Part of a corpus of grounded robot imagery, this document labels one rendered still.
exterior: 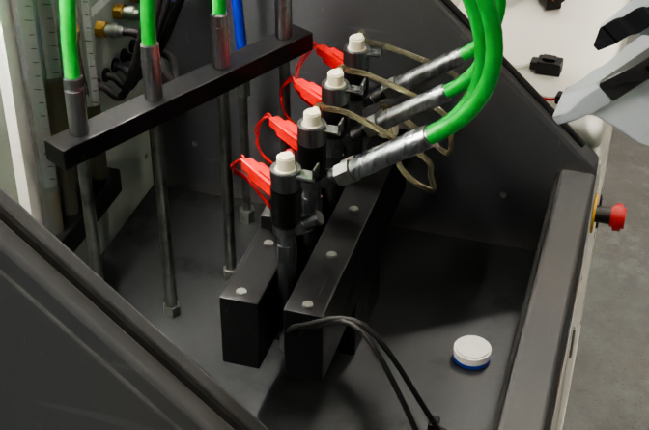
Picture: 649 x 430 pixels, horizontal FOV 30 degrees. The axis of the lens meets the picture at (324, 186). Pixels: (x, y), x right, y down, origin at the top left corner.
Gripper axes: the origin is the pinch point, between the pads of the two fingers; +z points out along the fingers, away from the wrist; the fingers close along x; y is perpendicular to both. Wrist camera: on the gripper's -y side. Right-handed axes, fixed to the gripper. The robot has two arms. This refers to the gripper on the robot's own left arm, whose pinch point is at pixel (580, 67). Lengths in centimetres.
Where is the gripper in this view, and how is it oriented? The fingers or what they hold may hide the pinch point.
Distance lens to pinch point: 81.1
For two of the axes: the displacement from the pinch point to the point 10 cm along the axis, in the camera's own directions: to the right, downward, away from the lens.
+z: -5.3, 3.2, 7.8
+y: 7.1, 6.8, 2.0
